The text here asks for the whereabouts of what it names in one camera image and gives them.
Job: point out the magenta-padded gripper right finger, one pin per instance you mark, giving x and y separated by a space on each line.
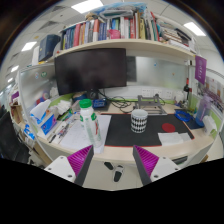
160 168

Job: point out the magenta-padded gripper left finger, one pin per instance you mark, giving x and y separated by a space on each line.
63 168

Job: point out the white bottle with green cap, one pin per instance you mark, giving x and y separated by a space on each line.
90 126

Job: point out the purple translucent water bottle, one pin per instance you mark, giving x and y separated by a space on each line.
202 111

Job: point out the white paper napkin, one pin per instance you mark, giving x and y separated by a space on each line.
170 138

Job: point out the flat round red coaster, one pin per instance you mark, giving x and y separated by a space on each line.
168 127

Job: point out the black and white slipper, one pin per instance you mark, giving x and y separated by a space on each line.
118 174
108 165

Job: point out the blue tissue box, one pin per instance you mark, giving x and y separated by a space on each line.
48 122

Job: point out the black and white checkered mug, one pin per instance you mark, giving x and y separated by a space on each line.
139 121

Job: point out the black desk mat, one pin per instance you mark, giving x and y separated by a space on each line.
120 131

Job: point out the black office chair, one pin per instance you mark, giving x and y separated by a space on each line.
11 140

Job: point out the grey metal laptop stand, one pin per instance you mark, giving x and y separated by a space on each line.
150 106

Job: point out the white tissue pack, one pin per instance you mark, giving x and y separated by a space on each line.
210 126

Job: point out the small blue device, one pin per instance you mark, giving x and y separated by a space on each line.
99 103

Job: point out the dark wine bottle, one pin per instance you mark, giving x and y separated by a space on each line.
186 87

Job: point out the framed group photo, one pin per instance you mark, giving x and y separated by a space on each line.
215 91

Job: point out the black computer monitor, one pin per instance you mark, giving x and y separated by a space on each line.
90 70

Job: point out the purple hanging flag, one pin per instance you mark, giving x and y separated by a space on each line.
200 69

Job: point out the dark blue box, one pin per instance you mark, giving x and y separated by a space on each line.
48 46

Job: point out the ceiling lights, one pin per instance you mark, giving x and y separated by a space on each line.
87 5

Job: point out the white wall socket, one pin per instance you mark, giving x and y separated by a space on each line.
156 93
145 93
168 94

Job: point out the wall shelf with books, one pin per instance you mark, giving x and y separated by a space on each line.
126 45

